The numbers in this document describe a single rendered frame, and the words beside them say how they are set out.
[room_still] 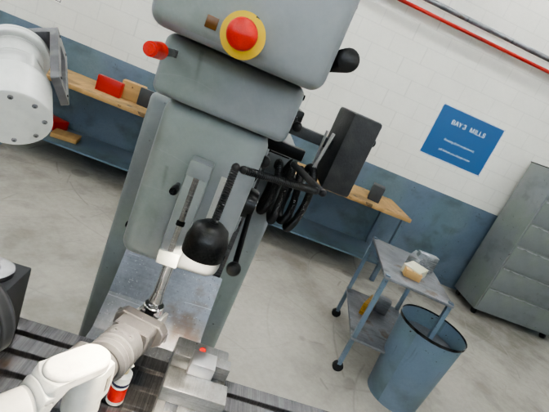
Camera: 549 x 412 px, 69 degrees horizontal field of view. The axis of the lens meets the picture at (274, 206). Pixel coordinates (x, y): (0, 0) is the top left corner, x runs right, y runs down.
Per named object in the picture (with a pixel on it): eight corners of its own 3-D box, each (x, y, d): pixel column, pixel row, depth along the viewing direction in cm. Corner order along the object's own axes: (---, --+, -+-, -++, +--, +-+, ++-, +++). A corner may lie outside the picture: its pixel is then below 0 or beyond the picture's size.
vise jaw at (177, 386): (219, 418, 92) (225, 405, 91) (157, 399, 90) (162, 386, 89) (222, 398, 98) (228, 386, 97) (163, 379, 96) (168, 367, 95)
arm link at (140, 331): (173, 320, 88) (146, 351, 77) (160, 353, 91) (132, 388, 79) (124, 294, 89) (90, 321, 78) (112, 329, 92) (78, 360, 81)
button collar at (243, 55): (256, 67, 53) (272, 21, 52) (213, 48, 52) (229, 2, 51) (256, 67, 55) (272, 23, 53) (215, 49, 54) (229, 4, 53)
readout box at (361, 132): (351, 200, 106) (388, 126, 100) (320, 188, 105) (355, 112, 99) (338, 181, 125) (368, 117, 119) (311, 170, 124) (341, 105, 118)
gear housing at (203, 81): (286, 146, 68) (310, 90, 66) (148, 90, 65) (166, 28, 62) (278, 122, 100) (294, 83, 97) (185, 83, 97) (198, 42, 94)
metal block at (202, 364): (206, 389, 97) (215, 370, 95) (183, 382, 96) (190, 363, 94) (209, 374, 102) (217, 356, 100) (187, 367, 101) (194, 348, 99)
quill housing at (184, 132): (214, 286, 81) (274, 139, 71) (113, 251, 78) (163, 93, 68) (223, 246, 99) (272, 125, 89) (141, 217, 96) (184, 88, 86)
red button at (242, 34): (251, 55, 50) (262, 24, 49) (220, 42, 49) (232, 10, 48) (251, 56, 53) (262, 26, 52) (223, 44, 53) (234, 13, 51)
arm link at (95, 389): (137, 343, 77) (101, 382, 66) (126, 387, 80) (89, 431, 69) (85, 321, 78) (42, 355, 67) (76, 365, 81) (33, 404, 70)
